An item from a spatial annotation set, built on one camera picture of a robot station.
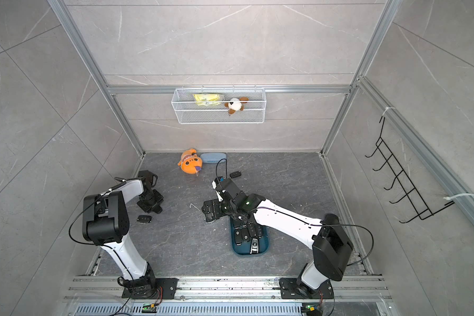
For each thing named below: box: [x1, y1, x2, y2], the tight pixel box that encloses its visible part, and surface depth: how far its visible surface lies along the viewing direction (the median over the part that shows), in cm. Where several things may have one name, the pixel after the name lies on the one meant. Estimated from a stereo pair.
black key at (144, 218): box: [136, 214, 153, 224], surface depth 92 cm
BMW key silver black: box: [249, 237, 259, 255], surface depth 84 cm
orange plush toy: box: [177, 148, 203, 177], surface depth 107 cm
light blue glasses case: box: [200, 152, 227, 164], surface depth 116 cm
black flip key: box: [234, 229, 243, 246], surface depth 87 cm
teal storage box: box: [230, 217, 270, 256], surface depth 85 cm
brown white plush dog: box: [223, 96, 250, 117], surface depth 88 cm
